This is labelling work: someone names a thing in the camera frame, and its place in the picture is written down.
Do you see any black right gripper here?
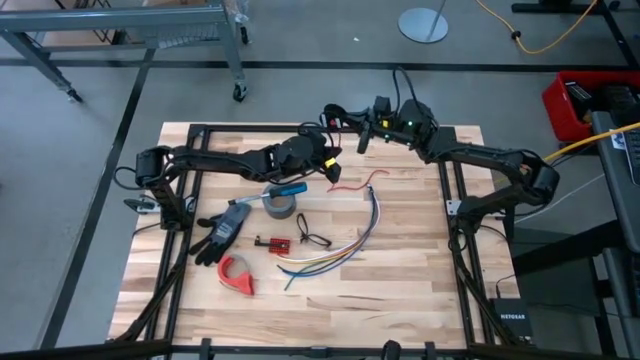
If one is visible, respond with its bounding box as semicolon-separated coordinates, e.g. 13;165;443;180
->
341;95;402;154

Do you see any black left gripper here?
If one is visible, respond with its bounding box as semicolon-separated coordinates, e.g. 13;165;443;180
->
311;136;344;185

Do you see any red wire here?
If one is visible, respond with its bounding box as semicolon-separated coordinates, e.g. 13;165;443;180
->
326;116;391;194

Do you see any multicolour wire bundle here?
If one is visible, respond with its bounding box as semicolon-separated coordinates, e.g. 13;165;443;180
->
276;183;383;293

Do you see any round metal floor stand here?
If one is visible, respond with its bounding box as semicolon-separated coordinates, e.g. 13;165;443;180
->
397;0;450;45

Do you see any grey black work glove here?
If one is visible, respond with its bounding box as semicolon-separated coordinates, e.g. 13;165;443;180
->
188;201;253;268

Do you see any red tape dispenser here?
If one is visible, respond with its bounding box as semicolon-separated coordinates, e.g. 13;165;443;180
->
216;254;257;297

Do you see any red plastic bin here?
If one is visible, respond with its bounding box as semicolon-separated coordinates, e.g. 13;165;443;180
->
541;69;640;144

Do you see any grey cart with wooden shelf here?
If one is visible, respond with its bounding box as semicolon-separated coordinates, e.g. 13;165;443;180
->
0;0;250;104

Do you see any dark grey desk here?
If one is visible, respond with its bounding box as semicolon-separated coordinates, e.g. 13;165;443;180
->
591;109;640;360

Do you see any black keyboard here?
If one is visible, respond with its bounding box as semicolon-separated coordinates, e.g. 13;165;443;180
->
623;128;640;187

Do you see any blue black handled screwdriver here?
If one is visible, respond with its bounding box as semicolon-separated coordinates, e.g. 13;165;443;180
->
227;180;309;207

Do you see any grey duct tape roll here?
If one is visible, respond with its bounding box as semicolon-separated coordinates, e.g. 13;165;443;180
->
261;180;298;221

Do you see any yellow extension cord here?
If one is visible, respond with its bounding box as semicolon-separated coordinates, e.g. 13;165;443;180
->
473;0;600;56
543;121;640;162

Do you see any black aluminium frame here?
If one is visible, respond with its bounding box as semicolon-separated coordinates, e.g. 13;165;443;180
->
0;123;640;360

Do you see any black network switch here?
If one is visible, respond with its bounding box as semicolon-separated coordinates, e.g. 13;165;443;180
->
488;297;535;339

